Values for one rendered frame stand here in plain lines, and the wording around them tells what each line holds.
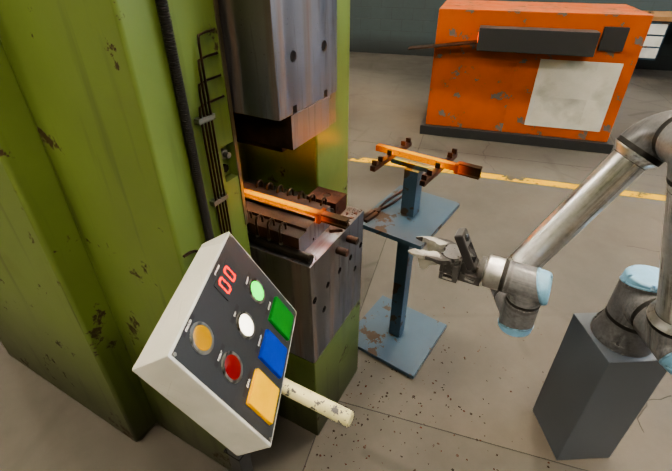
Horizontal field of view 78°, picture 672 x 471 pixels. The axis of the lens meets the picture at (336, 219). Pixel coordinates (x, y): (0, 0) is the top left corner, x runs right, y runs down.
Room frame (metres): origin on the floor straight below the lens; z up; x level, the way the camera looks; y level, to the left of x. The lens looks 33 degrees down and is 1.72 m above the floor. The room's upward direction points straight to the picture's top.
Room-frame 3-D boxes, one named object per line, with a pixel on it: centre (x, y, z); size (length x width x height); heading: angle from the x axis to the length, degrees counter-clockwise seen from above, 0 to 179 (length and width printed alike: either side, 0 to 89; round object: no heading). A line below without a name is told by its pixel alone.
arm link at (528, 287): (0.84, -0.51, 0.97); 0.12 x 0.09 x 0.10; 61
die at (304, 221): (1.22, 0.25, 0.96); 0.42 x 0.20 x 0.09; 61
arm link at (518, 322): (0.85, -0.51, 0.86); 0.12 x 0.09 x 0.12; 178
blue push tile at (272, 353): (0.58, 0.14, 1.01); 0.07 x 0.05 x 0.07; 176
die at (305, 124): (1.22, 0.25, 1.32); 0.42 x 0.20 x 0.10; 61
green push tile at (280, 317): (0.68, 0.13, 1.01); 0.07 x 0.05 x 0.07; 176
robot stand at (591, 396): (0.99, -0.99, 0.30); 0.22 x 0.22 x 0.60; 3
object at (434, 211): (1.53, -0.32, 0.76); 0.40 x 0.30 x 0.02; 145
